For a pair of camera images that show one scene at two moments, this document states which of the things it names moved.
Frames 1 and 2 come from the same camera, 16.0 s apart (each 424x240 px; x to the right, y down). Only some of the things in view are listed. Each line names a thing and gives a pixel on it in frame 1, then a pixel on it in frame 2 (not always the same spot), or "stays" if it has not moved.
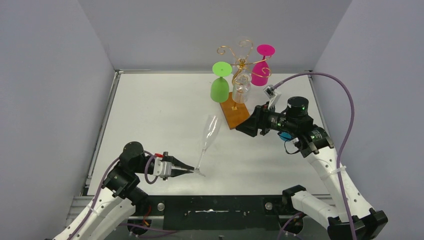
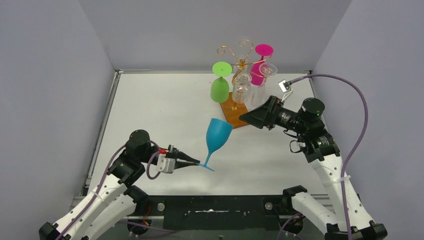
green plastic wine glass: (219, 92) stays
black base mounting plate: (214, 212) stays
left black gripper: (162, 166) to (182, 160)
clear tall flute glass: (211, 130) to (258, 92)
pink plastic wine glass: (260, 73) stays
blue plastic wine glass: (285, 136) to (218, 133)
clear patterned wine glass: (241, 86) stays
